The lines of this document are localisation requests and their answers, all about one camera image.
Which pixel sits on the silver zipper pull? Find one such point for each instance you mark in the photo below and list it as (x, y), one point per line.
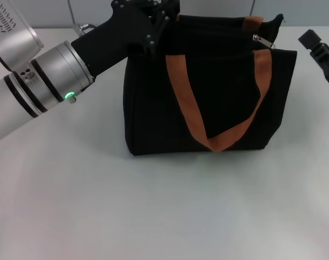
(264, 42)

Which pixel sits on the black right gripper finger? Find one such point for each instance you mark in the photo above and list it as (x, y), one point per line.
(322, 57)

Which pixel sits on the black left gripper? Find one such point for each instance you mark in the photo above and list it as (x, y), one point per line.
(115, 38)

